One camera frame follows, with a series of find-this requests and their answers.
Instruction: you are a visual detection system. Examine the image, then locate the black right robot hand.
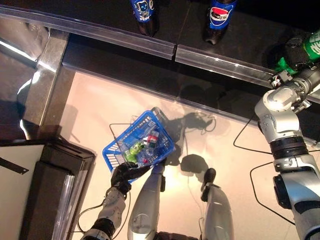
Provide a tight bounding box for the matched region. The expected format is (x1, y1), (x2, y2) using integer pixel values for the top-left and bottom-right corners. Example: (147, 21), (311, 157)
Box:
(283, 34), (319, 75)

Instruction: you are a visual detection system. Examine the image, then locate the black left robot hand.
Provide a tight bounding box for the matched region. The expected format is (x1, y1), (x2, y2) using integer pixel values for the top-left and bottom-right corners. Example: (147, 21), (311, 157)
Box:
(110, 161), (153, 196)

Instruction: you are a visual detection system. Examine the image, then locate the green Sprite bottle yellow cap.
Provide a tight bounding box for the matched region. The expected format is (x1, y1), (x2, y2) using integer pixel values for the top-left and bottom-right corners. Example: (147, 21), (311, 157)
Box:
(274, 29), (320, 74)

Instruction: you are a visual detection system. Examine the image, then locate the blue plastic shopping basket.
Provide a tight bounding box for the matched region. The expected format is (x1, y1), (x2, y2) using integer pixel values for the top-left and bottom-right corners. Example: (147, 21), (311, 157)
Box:
(102, 107), (176, 181)

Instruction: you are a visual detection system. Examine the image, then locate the green bottle in basket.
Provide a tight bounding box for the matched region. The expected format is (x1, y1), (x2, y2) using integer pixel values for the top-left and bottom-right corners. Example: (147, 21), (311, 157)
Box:
(124, 140), (146, 163)

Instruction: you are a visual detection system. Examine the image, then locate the silver left robot leg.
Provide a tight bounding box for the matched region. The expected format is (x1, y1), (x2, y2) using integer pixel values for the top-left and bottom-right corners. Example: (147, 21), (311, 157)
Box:
(126, 159), (168, 240)

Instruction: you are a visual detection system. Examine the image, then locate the black framed display cabinet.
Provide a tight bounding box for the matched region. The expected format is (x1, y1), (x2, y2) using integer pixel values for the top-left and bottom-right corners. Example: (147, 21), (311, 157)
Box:
(0, 138), (96, 240)

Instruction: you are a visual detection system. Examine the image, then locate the black robot waist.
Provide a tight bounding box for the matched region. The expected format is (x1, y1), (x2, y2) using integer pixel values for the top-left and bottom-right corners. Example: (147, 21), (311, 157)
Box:
(155, 231), (204, 240)

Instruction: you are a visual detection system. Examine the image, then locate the Pepsi bottle round logo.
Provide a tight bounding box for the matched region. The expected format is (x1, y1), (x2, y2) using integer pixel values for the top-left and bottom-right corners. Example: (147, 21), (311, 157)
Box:
(202, 0), (238, 46)

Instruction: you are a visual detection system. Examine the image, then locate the Pepsi bottle cartoon label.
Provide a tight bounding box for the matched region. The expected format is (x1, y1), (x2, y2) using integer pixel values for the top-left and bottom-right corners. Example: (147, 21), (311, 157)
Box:
(129, 0), (159, 38)

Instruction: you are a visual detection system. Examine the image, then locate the black cable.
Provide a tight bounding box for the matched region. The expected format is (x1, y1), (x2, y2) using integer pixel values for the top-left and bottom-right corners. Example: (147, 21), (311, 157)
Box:
(249, 160), (296, 226)
(75, 203), (106, 234)
(232, 113), (273, 155)

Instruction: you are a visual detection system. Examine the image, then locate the black shelf board clear rail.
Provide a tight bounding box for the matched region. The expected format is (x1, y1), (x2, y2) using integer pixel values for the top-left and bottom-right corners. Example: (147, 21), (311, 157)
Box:
(61, 33), (320, 147)
(0, 0), (320, 89)

